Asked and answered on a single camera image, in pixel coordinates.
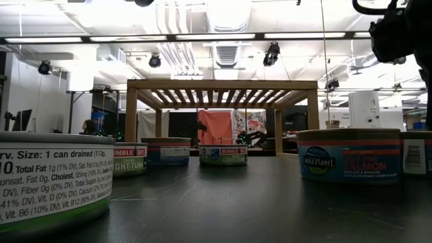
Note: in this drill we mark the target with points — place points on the orange hanging cloth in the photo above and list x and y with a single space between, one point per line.
216 126

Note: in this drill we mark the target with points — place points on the white hanging cloth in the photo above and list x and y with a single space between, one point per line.
150 123

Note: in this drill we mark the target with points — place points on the black floor stand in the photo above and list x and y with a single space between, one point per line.
71 111

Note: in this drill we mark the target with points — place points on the thin hanging pole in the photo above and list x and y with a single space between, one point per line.
324 60

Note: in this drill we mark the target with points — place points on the white tall cabinet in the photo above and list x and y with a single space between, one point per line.
364 109

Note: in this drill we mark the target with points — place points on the black ceiling camera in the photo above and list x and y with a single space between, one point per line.
45 67
271 54
155 61
332 84

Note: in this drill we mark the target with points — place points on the blue container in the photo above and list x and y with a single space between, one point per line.
98 121

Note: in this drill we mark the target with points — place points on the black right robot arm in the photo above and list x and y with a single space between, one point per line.
391 40

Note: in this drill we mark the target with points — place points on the cardboard box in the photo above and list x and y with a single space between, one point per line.
332 124

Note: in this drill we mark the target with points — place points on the black monitor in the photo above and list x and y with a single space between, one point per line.
23 119

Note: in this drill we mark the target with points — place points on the black background robot arm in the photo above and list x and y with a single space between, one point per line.
251 136
201 130

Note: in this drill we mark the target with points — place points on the long ceiling light strip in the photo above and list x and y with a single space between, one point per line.
170 38

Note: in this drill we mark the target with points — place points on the floral hanging cloth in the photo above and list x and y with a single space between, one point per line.
253 123

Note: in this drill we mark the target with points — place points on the person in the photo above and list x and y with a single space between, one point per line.
89 127

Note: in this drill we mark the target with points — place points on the wooden slatted shelf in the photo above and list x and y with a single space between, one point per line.
219 84

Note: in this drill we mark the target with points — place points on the Bumble Bee light tuna can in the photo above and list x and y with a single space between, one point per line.
130 163
222 156
50 182

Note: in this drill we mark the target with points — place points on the Wild Planet pink salmon can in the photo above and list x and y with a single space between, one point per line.
167 152
349 163
416 155

